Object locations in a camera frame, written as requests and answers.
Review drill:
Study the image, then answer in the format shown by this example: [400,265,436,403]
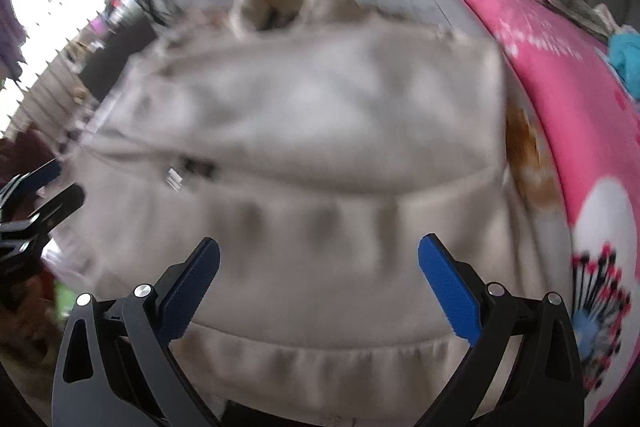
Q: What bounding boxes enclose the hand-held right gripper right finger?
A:
[417,233,587,427]

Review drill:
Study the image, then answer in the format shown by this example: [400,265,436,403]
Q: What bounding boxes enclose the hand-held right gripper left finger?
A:
[50,237,222,427]

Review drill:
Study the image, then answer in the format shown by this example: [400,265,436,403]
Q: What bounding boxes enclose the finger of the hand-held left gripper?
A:
[20,184,86,240]
[0,159,63,208]

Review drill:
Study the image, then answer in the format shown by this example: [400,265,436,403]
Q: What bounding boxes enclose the beige zip jacket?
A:
[50,0,563,427]

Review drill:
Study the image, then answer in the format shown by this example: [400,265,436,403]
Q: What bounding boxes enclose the hanging dark clothes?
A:
[0,0,28,80]

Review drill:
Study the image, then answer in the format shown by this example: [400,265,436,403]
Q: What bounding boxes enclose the green paper bag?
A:
[54,281,78,320]

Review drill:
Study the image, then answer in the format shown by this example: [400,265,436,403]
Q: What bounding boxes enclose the metal window railing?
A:
[0,0,128,140]

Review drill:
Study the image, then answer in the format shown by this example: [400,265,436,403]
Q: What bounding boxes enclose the black cabinet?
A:
[79,14,163,104]

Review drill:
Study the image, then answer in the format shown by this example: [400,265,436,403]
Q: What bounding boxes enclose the pink floral blanket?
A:
[434,0,640,427]

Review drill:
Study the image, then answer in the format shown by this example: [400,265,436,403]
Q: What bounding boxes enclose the teal cloth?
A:
[606,24,640,104]

